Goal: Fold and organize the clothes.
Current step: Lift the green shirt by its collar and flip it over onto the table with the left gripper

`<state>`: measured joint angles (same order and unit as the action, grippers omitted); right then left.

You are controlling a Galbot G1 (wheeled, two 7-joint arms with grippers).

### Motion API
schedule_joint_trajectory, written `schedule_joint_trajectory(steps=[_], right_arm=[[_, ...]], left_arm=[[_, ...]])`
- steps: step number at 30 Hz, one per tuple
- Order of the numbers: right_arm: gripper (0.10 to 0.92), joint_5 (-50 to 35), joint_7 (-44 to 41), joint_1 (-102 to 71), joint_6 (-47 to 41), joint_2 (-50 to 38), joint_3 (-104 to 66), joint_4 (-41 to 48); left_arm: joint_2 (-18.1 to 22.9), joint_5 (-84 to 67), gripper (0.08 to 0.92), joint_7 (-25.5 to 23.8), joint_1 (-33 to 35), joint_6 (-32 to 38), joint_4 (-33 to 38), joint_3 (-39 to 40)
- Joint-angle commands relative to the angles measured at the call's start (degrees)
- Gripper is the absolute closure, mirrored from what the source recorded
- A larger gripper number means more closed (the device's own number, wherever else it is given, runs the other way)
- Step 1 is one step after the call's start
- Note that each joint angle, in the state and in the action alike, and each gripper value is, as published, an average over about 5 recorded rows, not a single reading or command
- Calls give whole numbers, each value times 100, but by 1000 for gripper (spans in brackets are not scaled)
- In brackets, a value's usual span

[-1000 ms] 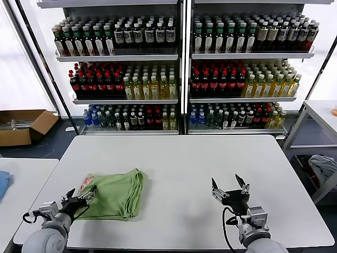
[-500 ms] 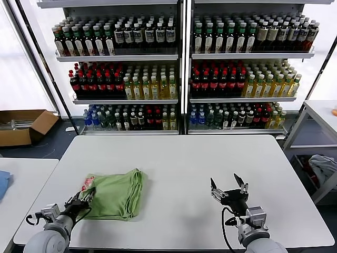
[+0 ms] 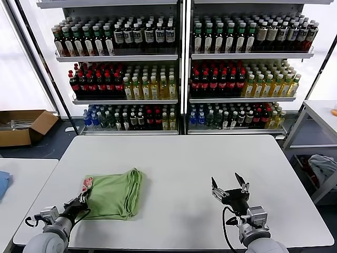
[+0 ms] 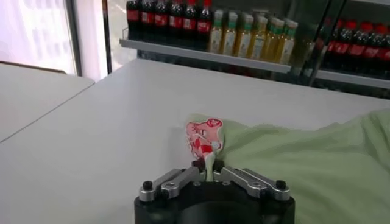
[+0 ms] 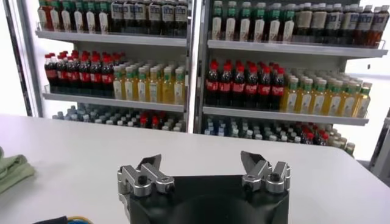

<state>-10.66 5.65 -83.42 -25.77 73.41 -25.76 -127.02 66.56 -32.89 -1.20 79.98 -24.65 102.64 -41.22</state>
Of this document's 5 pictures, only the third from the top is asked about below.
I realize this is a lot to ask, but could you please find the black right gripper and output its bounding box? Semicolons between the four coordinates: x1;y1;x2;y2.
210;172;251;214

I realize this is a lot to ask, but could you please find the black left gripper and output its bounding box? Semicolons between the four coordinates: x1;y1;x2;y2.
63;190;91;217

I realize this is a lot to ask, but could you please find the light green shirt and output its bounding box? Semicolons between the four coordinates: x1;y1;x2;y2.
80;168;148;221

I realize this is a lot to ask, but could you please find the black storage crate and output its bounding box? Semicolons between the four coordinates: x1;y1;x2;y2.
291;154;320;196

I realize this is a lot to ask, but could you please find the blue folded cloth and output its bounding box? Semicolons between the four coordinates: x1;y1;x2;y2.
0;170;13;202

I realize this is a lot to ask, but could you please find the brown cardboard box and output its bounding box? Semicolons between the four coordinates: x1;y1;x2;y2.
0;110;60;147

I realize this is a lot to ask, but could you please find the grey crumpled cloth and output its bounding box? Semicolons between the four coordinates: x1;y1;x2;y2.
308;154;337;185

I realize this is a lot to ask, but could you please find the silver metal bars bundle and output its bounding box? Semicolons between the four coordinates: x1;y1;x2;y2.
0;119;36;130

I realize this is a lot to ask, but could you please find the yellow tea bottle white cap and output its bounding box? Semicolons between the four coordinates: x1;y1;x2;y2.
272;74;284;98
254;74;265;98
168;75;178;100
159;75;169;100
132;75;142;100
150;75;160;100
141;75;151;100
241;74;256;98
123;75;133;100
263;74;274;98
290;74;301;96
282;74;293;97

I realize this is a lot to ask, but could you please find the cola bottle red cap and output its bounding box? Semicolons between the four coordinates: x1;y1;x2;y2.
236;69;246;97
78;72;88;99
218;69;229;97
114;71;124;99
96;72;106;99
190;69;200;97
227;69;238;97
87;72;97;99
68;70;80;99
105;71;115;99
199;69;210;97
209;69;219;97

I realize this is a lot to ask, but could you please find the grey metal shelving unit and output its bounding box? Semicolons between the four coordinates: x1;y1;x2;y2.
185;0;332;139
36;0;186;135

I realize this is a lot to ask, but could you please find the dark tea bottle green cap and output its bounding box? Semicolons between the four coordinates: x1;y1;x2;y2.
93;24;105;56
103;24;115;56
204;22;214;53
72;25;84;56
63;26;74;56
82;25;94;56
193;22;204;53
214;22;225;53
245;22;256;53
235;22;246;53
224;22;235;53

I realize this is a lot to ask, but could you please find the dark tea bottle brown cap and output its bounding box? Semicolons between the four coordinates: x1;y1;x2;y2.
53;24;64;56

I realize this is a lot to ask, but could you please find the dark bottle with pale label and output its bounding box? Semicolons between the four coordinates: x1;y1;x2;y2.
298;21;310;51
278;21;289;51
308;20;320;51
288;21;300;51
256;21;269;51
268;21;279;51

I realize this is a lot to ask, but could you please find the black bottle blue-white label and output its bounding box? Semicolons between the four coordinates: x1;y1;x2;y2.
165;21;176;49
144;22;155;50
123;23;133;50
154;22;165;49
113;23;124;50
132;22;142;50

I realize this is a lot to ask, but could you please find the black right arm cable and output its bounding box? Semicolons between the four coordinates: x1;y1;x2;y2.
222;205;244;251

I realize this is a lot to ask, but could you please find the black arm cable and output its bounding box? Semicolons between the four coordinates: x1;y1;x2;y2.
222;205;244;251
25;215;43;228

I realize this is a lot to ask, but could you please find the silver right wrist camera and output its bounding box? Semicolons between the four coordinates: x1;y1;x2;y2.
246;206;270;229

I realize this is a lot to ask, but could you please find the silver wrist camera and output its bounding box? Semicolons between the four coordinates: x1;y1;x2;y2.
246;206;270;229
39;207;60;225

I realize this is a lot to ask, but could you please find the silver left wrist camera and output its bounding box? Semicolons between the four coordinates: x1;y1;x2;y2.
39;207;60;225

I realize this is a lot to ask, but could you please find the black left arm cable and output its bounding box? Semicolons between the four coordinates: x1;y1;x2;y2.
25;215;43;228

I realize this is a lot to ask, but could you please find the grey frame side table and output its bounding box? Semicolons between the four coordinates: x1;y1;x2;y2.
282;99;337;205

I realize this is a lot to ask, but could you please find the black window frame post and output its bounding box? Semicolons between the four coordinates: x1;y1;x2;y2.
17;0;81;134
312;34;337;101

